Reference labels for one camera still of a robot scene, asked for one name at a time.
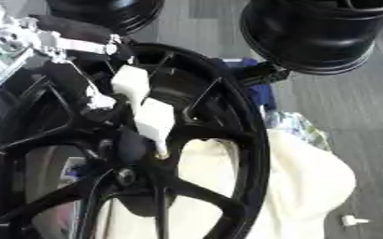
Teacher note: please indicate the patterned floral cloth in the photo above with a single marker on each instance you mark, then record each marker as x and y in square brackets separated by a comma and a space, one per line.
[301, 126]

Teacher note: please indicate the blue object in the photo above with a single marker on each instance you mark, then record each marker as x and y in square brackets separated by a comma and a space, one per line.
[263, 91]

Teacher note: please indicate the cream white cloth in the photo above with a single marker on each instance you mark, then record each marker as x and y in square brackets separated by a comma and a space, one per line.
[303, 186]

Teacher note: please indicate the black round wheel rim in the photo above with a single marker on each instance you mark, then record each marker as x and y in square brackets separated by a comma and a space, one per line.
[314, 34]
[110, 14]

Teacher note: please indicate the black bracket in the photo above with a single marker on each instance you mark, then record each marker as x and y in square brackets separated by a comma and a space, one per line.
[263, 74]

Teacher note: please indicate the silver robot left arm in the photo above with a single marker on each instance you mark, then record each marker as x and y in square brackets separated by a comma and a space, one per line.
[7, 40]

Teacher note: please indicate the small white pin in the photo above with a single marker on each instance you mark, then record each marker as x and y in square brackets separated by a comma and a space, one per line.
[354, 221]

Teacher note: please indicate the black spoked wheel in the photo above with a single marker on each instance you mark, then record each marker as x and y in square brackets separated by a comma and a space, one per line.
[222, 130]

